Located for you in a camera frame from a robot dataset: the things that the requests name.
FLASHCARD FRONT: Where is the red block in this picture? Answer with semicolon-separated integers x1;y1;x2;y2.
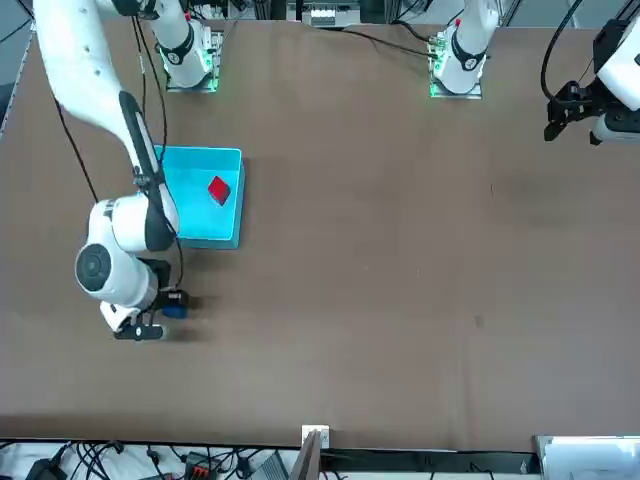
207;174;233;207

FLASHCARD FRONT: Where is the cyan plastic box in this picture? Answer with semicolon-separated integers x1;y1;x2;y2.
152;144;247;251

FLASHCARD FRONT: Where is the clear plastic tray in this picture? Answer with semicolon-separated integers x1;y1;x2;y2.
533;433;640;480

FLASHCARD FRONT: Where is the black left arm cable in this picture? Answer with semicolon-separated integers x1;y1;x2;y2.
541;0;586;104

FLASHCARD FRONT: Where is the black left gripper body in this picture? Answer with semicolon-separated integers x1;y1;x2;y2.
548;81;601;126

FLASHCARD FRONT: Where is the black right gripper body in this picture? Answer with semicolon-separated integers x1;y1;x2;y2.
147;258;174;313

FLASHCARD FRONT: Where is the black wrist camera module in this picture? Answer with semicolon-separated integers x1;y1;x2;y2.
113;322;166;343

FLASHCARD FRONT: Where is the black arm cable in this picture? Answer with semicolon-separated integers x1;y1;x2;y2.
541;0;586;104
130;12;185;297
48;93;100;202

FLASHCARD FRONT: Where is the aluminium camera post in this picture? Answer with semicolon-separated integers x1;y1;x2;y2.
291;424;332;480

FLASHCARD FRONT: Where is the white power strip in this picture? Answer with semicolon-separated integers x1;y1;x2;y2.
308;5;337;27

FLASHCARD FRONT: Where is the grey power adapter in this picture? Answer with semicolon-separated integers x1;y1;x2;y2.
253;451;292;480

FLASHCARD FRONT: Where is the black base cable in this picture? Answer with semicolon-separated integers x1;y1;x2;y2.
312;22;441;59

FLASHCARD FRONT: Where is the black power adapter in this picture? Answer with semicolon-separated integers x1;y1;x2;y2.
25;457;65;480

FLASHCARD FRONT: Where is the red and black connector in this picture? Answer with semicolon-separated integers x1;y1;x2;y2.
183;451;214;480

